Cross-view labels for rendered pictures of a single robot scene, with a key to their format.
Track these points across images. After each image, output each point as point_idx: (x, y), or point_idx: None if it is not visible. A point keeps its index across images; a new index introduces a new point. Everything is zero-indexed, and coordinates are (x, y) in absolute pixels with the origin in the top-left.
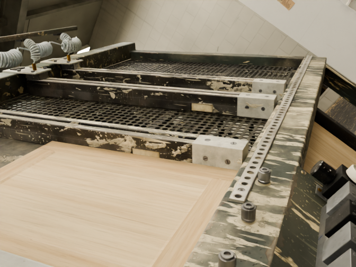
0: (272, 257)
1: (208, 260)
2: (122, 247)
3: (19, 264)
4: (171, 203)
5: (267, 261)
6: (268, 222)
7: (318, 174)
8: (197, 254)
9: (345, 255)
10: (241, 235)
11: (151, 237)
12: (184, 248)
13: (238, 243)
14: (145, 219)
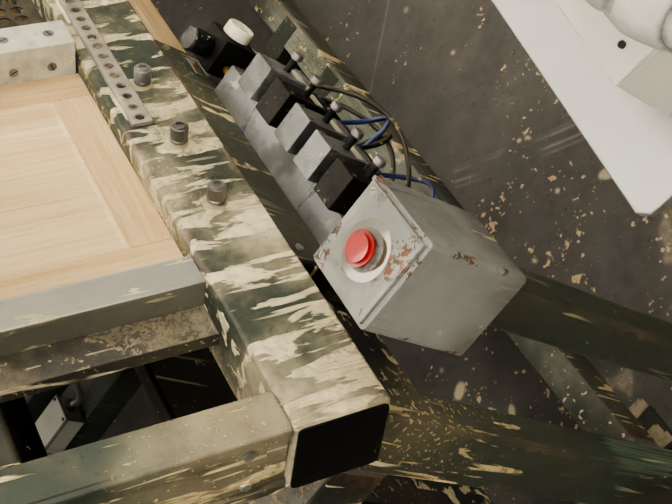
0: (238, 169)
1: (190, 200)
2: (65, 240)
3: (5, 308)
4: (45, 162)
5: (239, 175)
6: (201, 135)
7: (197, 47)
8: (173, 200)
9: (315, 137)
10: (190, 161)
11: (81, 213)
12: (134, 206)
13: (196, 171)
14: (43, 197)
